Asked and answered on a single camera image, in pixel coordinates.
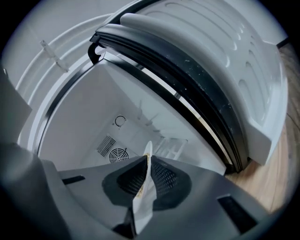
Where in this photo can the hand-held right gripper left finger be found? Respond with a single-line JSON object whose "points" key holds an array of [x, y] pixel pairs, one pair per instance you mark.
{"points": [[93, 199]]}

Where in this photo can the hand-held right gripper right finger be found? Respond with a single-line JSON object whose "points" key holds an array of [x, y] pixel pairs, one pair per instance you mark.
{"points": [[199, 211]]}

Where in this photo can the white plate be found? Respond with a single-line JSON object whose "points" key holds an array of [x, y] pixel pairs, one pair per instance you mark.
{"points": [[143, 211]]}

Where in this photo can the white ceiling pipes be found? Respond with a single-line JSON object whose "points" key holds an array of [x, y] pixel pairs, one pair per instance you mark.
{"points": [[30, 77]]}

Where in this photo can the white pipe bracket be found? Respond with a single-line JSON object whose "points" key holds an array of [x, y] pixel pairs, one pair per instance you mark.
{"points": [[54, 58]]}

